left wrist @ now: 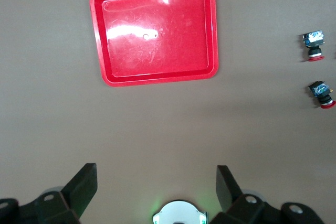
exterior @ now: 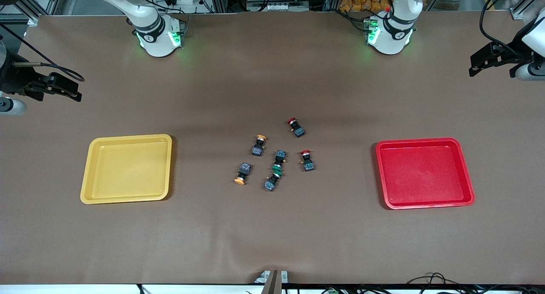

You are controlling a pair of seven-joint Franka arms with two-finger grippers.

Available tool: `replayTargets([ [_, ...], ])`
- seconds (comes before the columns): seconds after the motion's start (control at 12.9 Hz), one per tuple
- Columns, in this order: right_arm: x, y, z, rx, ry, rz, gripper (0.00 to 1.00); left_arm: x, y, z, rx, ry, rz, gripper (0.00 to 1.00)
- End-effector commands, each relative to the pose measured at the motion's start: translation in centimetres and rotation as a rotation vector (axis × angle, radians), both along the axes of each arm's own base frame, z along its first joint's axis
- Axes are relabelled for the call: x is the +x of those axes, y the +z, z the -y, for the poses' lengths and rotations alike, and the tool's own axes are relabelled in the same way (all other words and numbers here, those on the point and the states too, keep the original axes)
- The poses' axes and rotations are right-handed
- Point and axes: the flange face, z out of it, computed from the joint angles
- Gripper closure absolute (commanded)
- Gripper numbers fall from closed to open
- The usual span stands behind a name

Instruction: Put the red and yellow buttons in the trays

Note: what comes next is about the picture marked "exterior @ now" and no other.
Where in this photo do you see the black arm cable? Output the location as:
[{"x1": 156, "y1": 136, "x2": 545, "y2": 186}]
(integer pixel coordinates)
[
  {"x1": 479, "y1": 0, "x2": 522, "y2": 52},
  {"x1": 0, "y1": 23, "x2": 85, "y2": 83}
]

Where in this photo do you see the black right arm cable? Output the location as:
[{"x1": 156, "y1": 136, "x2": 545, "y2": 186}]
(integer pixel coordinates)
[{"x1": 0, "y1": 23, "x2": 85, "y2": 83}]

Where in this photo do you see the black cable bundle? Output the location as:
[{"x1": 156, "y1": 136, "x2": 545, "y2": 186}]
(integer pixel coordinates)
[{"x1": 407, "y1": 272, "x2": 473, "y2": 294}]

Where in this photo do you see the aluminium frame profile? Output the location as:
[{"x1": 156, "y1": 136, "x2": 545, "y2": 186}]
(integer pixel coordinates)
[
  {"x1": 0, "y1": 0, "x2": 80, "y2": 24},
  {"x1": 509, "y1": 0, "x2": 545, "y2": 20}
]

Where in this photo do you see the yellow mushroom push button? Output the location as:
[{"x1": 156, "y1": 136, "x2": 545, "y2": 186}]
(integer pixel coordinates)
[
  {"x1": 234, "y1": 161, "x2": 252, "y2": 186},
  {"x1": 251, "y1": 134, "x2": 268, "y2": 157}
]

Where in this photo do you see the yellow plastic tray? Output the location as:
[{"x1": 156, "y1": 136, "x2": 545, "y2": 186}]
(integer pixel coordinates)
[{"x1": 80, "y1": 134, "x2": 173, "y2": 205}]

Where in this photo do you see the red mushroom push button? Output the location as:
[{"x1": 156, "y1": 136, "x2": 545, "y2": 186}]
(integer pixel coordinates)
[
  {"x1": 300, "y1": 149, "x2": 316, "y2": 172},
  {"x1": 287, "y1": 117, "x2": 306, "y2": 138}
]

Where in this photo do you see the red plastic tray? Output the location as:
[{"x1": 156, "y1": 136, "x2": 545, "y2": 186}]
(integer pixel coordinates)
[{"x1": 375, "y1": 137, "x2": 475, "y2": 210}]

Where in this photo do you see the green mushroom push button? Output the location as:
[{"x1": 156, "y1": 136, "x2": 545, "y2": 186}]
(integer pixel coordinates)
[
  {"x1": 264, "y1": 170, "x2": 284, "y2": 192},
  {"x1": 272, "y1": 149, "x2": 288, "y2": 174}
]

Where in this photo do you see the brown table mat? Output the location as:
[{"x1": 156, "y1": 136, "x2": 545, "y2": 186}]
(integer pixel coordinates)
[{"x1": 0, "y1": 11, "x2": 545, "y2": 285}]

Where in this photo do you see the metal table edge bracket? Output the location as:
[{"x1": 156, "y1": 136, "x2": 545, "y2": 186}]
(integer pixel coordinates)
[{"x1": 255, "y1": 270, "x2": 289, "y2": 294}]

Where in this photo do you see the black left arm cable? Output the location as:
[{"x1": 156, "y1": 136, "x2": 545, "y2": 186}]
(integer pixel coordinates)
[{"x1": 479, "y1": 0, "x2": 522, "y2": 52}]

